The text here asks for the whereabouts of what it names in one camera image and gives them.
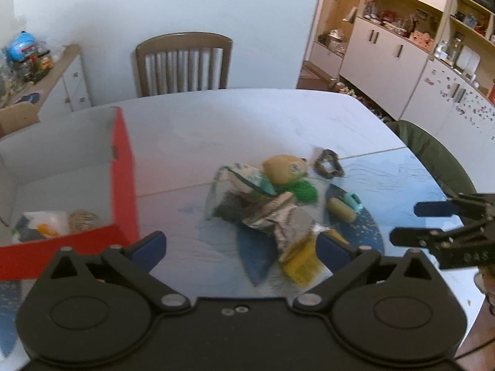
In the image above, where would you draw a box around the yellow sponge packet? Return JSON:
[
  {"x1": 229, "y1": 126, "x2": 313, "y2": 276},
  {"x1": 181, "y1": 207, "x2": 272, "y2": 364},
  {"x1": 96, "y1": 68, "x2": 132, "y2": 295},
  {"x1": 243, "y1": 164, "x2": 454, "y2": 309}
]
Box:
[{"x1": 280, "y1": 228, "x2": 349, "y2": 289}]

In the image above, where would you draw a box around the silver foil snack packet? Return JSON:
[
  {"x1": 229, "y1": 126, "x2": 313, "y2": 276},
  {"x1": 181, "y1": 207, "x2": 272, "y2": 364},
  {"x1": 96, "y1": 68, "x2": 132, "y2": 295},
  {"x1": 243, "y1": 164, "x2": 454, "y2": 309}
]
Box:
[{"x1": 242, "y1": 192, "x2": 317, "y2": 263}]

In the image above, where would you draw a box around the green fuzzy yarn ball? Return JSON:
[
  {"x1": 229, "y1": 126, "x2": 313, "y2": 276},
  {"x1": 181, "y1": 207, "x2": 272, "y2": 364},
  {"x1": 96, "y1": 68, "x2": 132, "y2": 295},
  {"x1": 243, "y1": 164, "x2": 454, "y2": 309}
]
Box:
[{"x1": 273, "y1": 179, "x2": 319, "y2": 205}]

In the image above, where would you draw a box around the yellow round plush toy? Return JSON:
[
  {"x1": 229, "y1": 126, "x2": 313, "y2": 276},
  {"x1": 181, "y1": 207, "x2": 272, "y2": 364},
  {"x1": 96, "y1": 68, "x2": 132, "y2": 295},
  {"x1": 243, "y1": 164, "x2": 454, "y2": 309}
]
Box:
[{"x1": 263, "y1": 155, "x2": 309, "y2": 185}]

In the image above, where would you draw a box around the green white plastic packet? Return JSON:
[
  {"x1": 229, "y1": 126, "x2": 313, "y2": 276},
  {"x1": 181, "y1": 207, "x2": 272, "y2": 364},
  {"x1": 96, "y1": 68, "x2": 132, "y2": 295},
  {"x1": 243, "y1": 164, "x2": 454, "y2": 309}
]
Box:
[{"x1": 213, "y1": 163, "x2": 276, "y2": 197}]

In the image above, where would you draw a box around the bag of black beads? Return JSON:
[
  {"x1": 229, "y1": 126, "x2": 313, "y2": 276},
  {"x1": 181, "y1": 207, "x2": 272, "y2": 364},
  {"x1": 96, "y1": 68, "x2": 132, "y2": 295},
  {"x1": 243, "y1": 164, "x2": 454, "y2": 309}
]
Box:
[{"x1": 204, "y1": 184, "x2": 257, "y2": 224}]

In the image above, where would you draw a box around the green upholstered chair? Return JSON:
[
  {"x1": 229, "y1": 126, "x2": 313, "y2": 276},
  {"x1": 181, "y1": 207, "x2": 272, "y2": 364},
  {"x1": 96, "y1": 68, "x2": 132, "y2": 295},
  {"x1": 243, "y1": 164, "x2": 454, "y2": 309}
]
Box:
[{"x1": 388, "y1": 120, "x2": 476, "y2": 197}]

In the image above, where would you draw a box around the beige patterned scrunchie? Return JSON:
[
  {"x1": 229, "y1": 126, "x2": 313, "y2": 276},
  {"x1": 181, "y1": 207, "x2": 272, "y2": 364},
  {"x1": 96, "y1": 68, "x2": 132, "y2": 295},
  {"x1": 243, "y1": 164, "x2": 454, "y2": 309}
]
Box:
[{"x1": 68, "y1": 209, "x2": 100, "y2": 235}]

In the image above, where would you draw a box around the red cardboard box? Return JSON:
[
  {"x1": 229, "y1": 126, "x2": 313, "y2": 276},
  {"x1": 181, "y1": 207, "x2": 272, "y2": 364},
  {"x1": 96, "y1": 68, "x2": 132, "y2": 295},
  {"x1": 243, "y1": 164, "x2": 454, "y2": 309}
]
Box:
[{"x1": 1, "y1": 106, "x2": 139, "y2": 280}]

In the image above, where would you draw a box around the white pouch orange print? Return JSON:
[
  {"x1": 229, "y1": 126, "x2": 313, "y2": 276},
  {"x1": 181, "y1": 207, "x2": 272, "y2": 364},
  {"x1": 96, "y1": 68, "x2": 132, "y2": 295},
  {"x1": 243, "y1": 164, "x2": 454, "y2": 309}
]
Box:
[{"x1": 12, "y1": 211, "x2": 70, "y2": 244}]

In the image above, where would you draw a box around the cardboard box on cabinet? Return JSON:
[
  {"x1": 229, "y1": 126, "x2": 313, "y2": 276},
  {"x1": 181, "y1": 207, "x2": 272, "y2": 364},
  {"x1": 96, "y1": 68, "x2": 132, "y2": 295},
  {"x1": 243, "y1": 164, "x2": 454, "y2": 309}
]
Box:
[{"x1": 0, "y1": 102, "x2": 39, "y2": 137}]

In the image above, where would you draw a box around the white side cabinet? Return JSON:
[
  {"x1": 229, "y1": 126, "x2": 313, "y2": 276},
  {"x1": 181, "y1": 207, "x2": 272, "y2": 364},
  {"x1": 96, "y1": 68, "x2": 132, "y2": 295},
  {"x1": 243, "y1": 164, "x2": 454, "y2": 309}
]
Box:
[{"x1": 1, "y1": 45, "x2": 92, "y2": 122}]

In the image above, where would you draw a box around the brown wooden chair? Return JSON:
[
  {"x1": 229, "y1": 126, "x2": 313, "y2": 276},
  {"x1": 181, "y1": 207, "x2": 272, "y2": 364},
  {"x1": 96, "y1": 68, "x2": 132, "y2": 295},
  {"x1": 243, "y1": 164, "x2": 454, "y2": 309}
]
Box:
[{"x1": 135, "y1": 32, "x2": 233, "y2": 96}]

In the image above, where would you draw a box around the blue round toy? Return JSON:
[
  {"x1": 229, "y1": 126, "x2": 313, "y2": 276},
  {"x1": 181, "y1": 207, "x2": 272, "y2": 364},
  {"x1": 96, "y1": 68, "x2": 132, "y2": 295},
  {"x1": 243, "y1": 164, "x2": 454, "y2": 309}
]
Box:
[{"x1": 7, "y1": 31, "x2": 37, "y2": 62}]

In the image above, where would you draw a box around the white wall cupboard unit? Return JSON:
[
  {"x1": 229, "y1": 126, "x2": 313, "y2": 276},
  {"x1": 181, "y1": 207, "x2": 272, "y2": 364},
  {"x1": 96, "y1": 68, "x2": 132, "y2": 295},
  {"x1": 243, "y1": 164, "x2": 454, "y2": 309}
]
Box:
[{"x1": 310, "y1": 0, "x2": 494, "y2": 190}]

